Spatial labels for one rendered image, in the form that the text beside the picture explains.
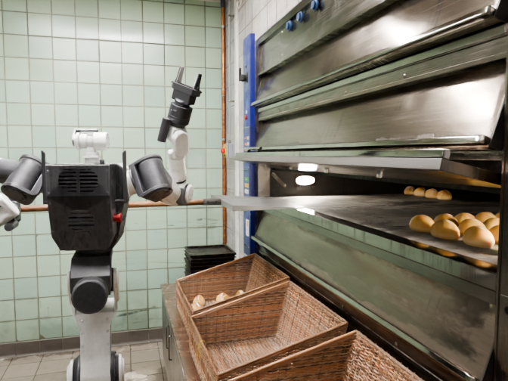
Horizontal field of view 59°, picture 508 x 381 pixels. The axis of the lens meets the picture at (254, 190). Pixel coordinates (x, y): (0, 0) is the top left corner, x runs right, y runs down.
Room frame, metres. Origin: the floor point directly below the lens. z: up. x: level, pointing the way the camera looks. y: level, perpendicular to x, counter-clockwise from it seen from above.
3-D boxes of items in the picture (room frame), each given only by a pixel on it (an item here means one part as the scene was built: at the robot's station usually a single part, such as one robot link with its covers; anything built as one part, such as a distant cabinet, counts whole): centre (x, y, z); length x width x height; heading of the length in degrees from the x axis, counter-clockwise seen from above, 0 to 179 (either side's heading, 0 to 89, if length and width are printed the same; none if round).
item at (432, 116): (1.81, -0.28, 1.54); 1.79 x 0.11 x 0.19; 16
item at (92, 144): (1.65, 0.58, 1.47); 0.10 x 0.07 x 0.09; 97
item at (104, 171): (1.59, 0.58, 1.27); 0.34 x 0.30 x 0.36; 97
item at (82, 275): (1.56, 0.57, 1.00); 0.28 x 0.13 x 0.18; 16
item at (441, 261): (1.82, -0.30, 1.16); 1.80 x 0.06 x 0.04; 16
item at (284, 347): (1.72, -0.02, 0.72); 0.56 x 0.49 x 0.28; 17
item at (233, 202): (2.33, 0.00, 1.19); 0.55 x 0.36 x 0.03; 16
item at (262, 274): (2.30, 0.13, 0.72); 0.56 x 0.49 x 0.28; 17
